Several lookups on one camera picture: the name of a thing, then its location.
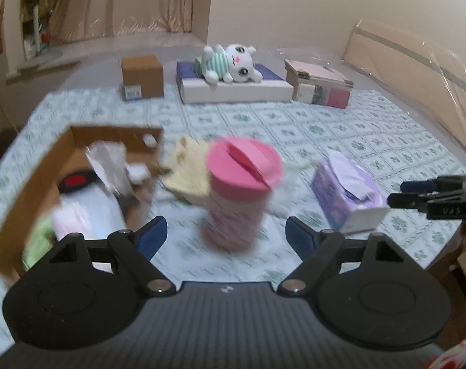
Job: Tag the white flat box navy top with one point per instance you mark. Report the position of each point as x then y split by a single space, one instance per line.
236 92

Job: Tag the green cloth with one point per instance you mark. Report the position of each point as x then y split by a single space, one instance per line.
38 238

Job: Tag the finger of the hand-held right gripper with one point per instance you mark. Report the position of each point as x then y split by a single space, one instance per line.
419 186
409 200

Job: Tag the red and white cloth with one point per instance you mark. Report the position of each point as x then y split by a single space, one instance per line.
457 357

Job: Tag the white plush toy striped shirt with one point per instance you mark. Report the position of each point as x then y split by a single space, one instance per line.
236 61

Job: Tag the pink lidded cup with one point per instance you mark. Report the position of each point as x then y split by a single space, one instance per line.
236 207

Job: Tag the black and red gadget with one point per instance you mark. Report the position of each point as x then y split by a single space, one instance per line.
77 180

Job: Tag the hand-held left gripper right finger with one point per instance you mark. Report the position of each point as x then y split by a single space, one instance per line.
299 236

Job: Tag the yellow cloth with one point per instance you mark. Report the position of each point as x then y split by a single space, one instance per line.
186 176

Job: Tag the large cardboard box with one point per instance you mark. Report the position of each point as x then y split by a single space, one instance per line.
29 184

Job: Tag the purple tissue pack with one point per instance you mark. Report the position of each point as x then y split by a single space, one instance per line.
344 207

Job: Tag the small closed cardboard box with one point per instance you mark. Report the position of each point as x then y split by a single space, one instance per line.
142 71

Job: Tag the plastic wrapped wooden headboard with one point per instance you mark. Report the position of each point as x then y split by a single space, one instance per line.
409 73

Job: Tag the pale pink cloth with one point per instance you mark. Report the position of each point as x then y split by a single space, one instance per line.
67 219

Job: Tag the green floral printed bed sheet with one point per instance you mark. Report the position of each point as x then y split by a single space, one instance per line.
294 123

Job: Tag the beige curtain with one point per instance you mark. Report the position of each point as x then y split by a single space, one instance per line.
121 0

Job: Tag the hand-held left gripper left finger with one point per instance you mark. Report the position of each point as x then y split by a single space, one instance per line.
154 234

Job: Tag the wooden bed frame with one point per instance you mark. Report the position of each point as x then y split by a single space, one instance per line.
456 307

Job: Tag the white plastic bag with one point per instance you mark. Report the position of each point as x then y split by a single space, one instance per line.
109 165

